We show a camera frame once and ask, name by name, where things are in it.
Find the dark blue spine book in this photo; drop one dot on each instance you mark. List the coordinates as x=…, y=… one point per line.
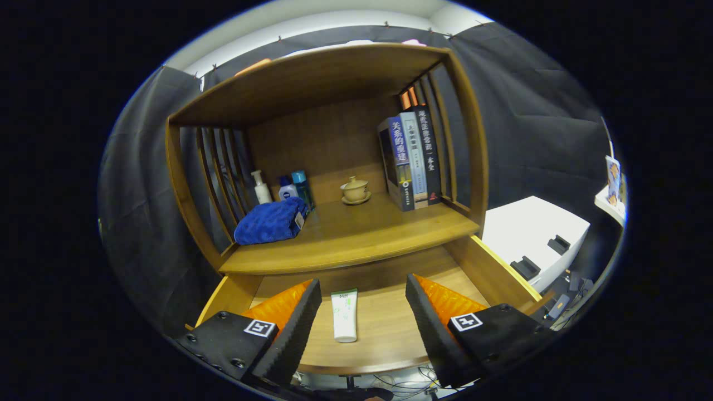
x=401, y=167

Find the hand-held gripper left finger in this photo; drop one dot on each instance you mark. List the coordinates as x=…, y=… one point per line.
x=292, y=334

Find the white pump bottle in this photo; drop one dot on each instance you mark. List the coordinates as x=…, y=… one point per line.
x=262, y=192

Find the white side table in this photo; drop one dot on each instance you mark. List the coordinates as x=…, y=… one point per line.
x=610, y=209

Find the black equipment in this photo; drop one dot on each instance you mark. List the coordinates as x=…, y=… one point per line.
x=568, y=298

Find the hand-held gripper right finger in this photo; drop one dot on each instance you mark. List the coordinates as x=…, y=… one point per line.
x=431, y=334

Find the beige lidded teacup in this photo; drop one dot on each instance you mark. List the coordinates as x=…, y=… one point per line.
x=355, y=189

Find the black spine book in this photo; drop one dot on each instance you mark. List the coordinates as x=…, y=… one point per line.
x=430, y=156

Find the beige saucer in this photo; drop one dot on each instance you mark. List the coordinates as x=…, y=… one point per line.
x=356, y=201

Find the blue folded towel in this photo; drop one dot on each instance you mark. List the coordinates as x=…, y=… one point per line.
x=270, y=223

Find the blue transparent bottle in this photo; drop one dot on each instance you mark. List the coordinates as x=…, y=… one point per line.
x=303, y=189

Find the light blue spine book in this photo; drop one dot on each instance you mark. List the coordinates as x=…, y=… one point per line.
x=416, y=161

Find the white lotion bottle blue cap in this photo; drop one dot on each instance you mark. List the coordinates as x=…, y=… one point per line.
x=287, y=191

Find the white green cream tube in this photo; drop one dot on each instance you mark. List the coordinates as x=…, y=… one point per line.
x=344, y=317

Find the wooden countertop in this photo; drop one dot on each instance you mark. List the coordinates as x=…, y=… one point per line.
x=362, y=228

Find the white storage box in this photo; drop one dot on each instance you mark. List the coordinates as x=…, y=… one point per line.
x=529, y=223

